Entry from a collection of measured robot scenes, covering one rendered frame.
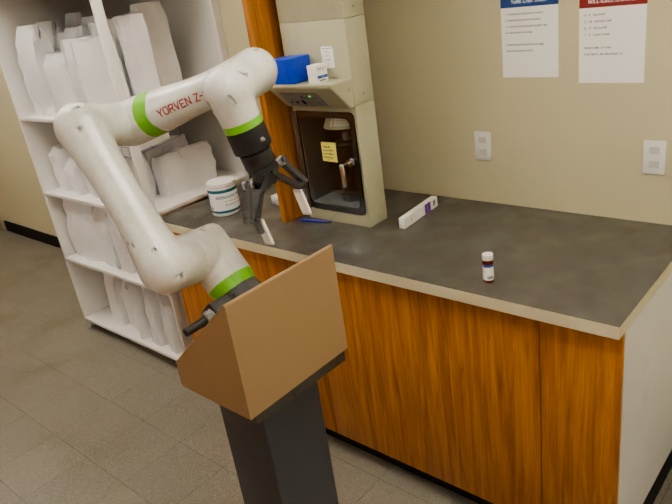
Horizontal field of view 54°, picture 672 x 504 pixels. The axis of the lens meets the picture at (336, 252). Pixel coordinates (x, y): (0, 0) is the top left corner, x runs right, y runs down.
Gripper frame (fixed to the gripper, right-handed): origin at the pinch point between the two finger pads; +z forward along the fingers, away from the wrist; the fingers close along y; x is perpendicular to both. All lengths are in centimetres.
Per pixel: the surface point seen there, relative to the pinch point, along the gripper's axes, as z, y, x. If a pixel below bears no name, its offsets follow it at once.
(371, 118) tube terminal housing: 10, -85, -46
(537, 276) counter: 54, -59, 24
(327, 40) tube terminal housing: -21, -82, -52
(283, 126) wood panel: 6, -73, -82
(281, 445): 53, 26, -7
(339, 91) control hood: -6, -72, -44
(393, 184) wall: 53, -110, -72
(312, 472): 70, 21, -8
